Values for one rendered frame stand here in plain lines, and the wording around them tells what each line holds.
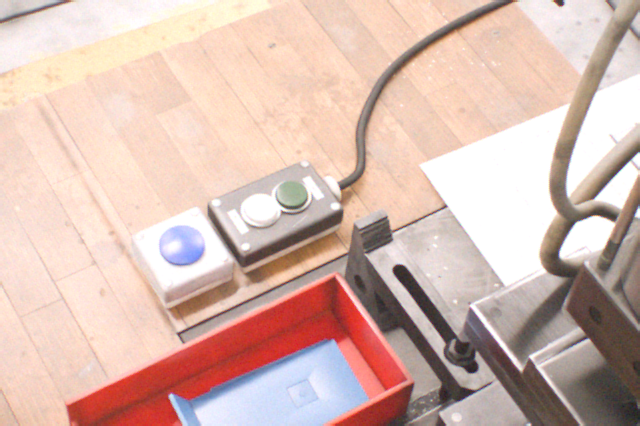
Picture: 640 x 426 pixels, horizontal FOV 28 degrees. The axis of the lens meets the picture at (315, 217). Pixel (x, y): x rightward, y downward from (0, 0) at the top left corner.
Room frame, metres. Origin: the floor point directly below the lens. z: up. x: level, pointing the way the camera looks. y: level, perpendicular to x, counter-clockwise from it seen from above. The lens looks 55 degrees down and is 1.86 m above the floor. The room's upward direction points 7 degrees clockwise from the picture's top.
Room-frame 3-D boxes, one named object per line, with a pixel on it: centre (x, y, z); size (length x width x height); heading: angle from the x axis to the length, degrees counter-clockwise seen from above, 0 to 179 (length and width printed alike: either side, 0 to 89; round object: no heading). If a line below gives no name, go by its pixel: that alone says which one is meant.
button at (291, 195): (0.66, 0.02, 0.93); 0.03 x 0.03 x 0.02
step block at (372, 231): (0.59, -0.06, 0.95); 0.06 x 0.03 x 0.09; 37
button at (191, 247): (0.60, 0.11, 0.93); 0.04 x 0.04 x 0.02
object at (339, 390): (0.47, 0.02, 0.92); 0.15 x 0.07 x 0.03; 124
